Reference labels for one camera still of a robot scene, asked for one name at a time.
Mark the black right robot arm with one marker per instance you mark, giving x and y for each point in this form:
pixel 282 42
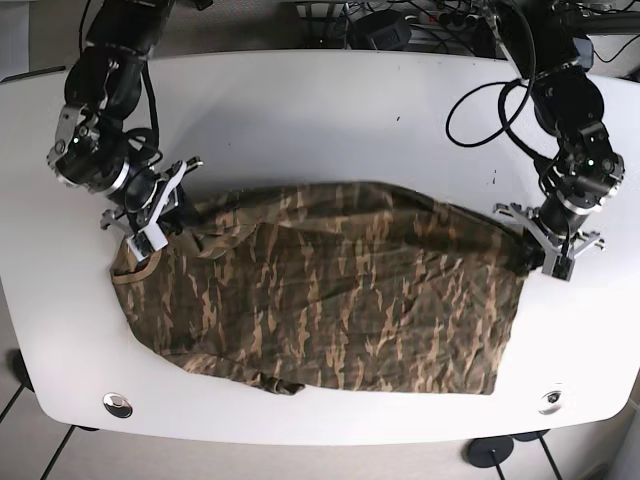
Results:
pixel 107 138

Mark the black round stand base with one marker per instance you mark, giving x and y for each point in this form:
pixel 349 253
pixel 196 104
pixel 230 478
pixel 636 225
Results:
pixel 488 452

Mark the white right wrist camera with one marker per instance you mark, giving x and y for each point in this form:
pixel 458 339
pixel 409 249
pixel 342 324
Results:
pixel 146 241

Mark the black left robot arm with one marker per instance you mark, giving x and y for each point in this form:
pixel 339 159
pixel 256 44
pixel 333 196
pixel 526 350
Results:
pixel 541 44

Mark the brown cloth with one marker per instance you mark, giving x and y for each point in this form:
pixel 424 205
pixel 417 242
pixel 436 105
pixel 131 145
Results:
pixel 348 286

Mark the right silver table grommet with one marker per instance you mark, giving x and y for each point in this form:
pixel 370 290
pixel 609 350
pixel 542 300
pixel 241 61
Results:
pixel 551 402

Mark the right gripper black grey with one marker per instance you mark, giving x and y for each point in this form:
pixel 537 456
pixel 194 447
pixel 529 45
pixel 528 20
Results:
pixel 153 204

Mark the left silver table grommet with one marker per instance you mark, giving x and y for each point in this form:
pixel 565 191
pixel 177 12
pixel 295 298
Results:
pixel 117 405

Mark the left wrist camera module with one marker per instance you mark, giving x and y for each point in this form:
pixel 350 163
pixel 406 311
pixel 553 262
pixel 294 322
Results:
pixel 558 266

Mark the silver table grommet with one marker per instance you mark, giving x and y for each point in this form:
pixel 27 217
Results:
pixel 551 402
pixel 117 405

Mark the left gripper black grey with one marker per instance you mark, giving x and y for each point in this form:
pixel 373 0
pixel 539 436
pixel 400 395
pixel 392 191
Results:
pixel 550 229

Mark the black box under table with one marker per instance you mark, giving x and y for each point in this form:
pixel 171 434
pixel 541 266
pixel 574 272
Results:
pixel 384 30

